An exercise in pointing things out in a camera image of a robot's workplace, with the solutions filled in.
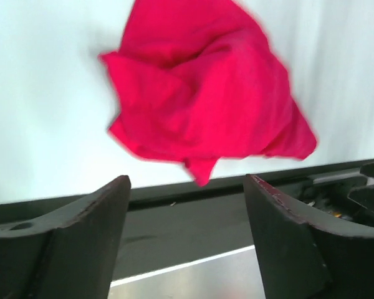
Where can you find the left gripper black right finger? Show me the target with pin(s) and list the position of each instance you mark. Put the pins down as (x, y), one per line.
(304, 252)

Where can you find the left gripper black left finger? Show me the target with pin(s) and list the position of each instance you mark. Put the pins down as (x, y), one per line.
(67, 251)

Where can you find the crimson red t-shirt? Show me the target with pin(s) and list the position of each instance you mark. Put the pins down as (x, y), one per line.
(197, 81)

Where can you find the black base mounting strip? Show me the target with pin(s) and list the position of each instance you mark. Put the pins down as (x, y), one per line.
(173, 224)

